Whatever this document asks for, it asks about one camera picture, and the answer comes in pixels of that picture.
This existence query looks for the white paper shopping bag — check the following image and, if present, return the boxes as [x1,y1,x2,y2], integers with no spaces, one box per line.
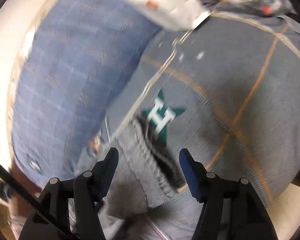
[124,0,211,31]

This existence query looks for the grey denim pants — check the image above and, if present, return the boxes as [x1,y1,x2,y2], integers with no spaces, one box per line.
[96,118,181,239]

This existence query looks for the grey star-pattern bedsheet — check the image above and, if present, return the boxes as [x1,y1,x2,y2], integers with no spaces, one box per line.
[72,4,300,240]

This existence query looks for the blue plaid pillow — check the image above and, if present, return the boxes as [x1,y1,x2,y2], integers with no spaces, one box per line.
[12,0,160,186]

